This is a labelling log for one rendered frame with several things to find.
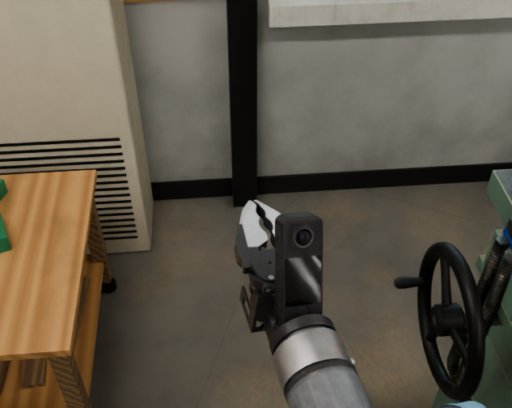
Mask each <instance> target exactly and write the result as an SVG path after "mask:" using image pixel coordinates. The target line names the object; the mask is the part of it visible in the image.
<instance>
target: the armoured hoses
mask: <svg viewBox="0 0 512 408"><path fill-rule="evenodd" d="M509 246H510V241H509V240H508V239H507V238H506V237H503V236H499V237H497V238H496V240H495V241H494V243H493V247H492V250H491V252H490V254H489V257H488V260H487V262H486V264H485V266H484V269H483V271H482V274H481V276H480V279H479V282H478V283H477V289H478V292H479V296H480V302H481V306H482V308H483V309H482V311H483V316H484V331H485V338H486V336H487V334H488V332H489V329H490V326H491V324H492V322H493V319H494V317H495V316H496V314H497V310H498V308H499V305H500V304H501V300H502V297H503V295H504V292H505V289H506V287H507V285H508V282H509V279H510V275H511V274H512V253H506V254H505V256H504V257H503V255H504V252H505V251H506V249H507V248H509ZM502 257H503V260H502V262H501V259H502ZM500 262H501V265H500ZM499 265H500V268H499V270H498V267H499ZM497 270H498V271H497ZM495 274H496V275H497V276H496V275H495ZM495 276H496V278H495V279H494V277H495ZM493 280H494V282H493ZM492 284H493V285H492ZM491 286H492V287H491ZM490 288H491V290H490ZM489 291H490V293H489ZM488 294H489V295H488ZM487 295H488V297H487ZM486 298H487V299H486ZM485 301H486V302H485ZM484 302H485V304H484ZM483 305H484V307H483ZM461 337H462V339H463V342H464V344H465V346H466V345H467V342H468V331H467V329H465V330H464V331H463V333H462V334H461ZM460 358H461V357H460V354H459V352H458V350H457V348H456V346H455V344H454V343H453V345H452V347H451V350H450V353H449V355H448V356H447V362H446V363H447V367H448V369H447V370H448V371H449V372H448V373H449V374H450V377H451V379H452V380H453V381H454V383H456V384H457V385H459V384H460V382H461V381H462V379H463V375H464V372H465V366H464V363H463V360H462V361H461V364H460V365H459V360H460Z"/></svg>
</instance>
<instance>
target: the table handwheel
mask: <svg viewBox="0 0 512 408"><path fill-rule="evenodd" d="M439 258H440V265H441V277H442V303H441V304H435V305H434V306H433V307H432V308H431V290H432V281H433V276H434V269H435V266H436V264H437V262H438V259H439ZM450 266H451V269H452V270H453V272H454V274H455V277H456V279H457V282H458V284H459V289H460V291H461V295H462V299H463V306H464V308H462V307H461V306H460V305H458V304H457V303H452V302H451V281H450ZM418 277H423V278H424V285H423V286H419V287H417V311H418V320H419V326H420V332H421V340H422V345H423V348H424V352H425V357H426V359H427V363H428V365H429V369H430V371H431V373H432V375H433V377H434V379H435V381H436V383H437V385H438V387H439V388H440V389H441V390H442V391H443V393H444V394H445V395H447V396H448V397H449V398H450V399H452V400H455V401H458V402H460V401H465V400H467V399H469V398H470V397H471V396H472V395H473V394H474V393H475V392H476V390H477V388H478V386H479V384H480V381H481V377H482V374H483V371H484V358H485V331H484V316H483V311H482V309H483V308H482V306H481V302H480V296H479V292H478V289H477V286H476V281H475V279H474V277H473V274H472V271H471V269H470V267H469V265H468V263H467V261H466V259H465V258H464V256H463V254H462V253H461V252H460V251H459V250H458V249H457V248H456V247H455V246H454V245H452V244H450V243H447V242H443V241H442V242H437V243H435V244H432V245H431V246H430V247H429V248H428V249H427V251H426V253H425V255H424V257H423V259H422V262H421V267H420V271H419V276H418ZM491 326H502V323H501V321H500V318H499V316H498V315H497V314H496V316H495V317H494V319H493V322H492V324H491ZM491 326H490V327H491ZM465 329H467V331H468V348H467V347H466V346H465V344H464V342H463V339H462V337H461V334H462V333H463V331H464V330H465ZM437 336H439V337H446V336H451V339H452V341H453V343H454V344H455V346H456V348H457V350H458V352H459V354H460V357H461V359H462V360H463V363H464V366H465V372H464V375H463V379H462V381H461V382H460V384H459V385H457V384H456V383H454V381H453V380H452V379H451V378H450V377H449V375H448V373H447V371H446V369H445V367H444V365H443V362H442V359H441V356H440V354H439V351H438V345H437V342H436V337H437Z"/></svg>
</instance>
